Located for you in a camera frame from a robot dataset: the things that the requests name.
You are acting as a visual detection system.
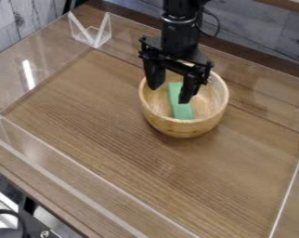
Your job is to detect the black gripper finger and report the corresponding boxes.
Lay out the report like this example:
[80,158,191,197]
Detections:
[145,59,167,90]
[179,74,201,104]

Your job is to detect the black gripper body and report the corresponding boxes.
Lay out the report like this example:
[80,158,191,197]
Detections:
[139,18,214,85]

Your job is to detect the green rectangular stick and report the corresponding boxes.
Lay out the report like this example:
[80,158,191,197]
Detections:
[169,82,195,120]

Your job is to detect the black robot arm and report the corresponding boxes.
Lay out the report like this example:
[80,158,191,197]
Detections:
[139,0,215,104]

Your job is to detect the round wooden bowl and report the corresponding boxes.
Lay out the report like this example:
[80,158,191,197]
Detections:
[139,71,230,139]

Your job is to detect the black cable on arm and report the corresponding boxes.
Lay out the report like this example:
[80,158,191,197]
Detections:
[197,6,222,39]

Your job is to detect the clear acrylic corner bracket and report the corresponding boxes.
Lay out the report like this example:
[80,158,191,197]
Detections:
[68,12,112,48]

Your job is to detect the black table leg bracket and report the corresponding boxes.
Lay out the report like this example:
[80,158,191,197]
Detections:
[19,196,62,238]

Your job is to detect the black cable bottom left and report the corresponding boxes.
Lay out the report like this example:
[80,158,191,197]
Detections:
[0,208,31,238]

